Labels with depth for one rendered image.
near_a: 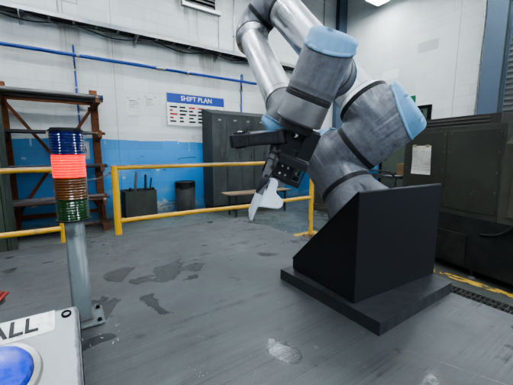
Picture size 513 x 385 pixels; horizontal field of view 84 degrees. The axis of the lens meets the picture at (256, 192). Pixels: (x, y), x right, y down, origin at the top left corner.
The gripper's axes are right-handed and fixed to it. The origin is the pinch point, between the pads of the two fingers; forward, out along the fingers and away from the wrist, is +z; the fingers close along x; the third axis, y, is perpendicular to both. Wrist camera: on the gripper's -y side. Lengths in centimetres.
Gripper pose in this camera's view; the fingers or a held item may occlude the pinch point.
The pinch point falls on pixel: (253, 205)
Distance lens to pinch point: 63.7
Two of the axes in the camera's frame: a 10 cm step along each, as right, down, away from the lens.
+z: -3.5, 8.6, 3.8
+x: 1.4, -3.5, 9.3
